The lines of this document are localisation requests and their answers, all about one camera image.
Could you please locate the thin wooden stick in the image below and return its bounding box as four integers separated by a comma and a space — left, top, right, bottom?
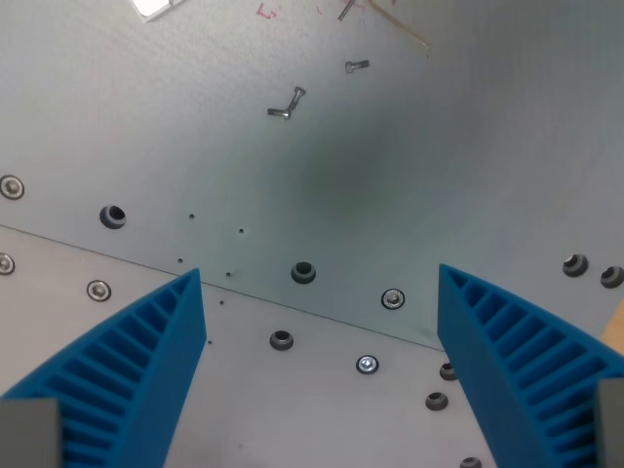
366, 0, 431, 51

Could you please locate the white square block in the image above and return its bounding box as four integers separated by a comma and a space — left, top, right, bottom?
131, 0, 185, 24

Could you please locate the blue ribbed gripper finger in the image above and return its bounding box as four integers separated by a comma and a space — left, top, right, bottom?
436, 263, 624, 468
0, 267, 208, 468

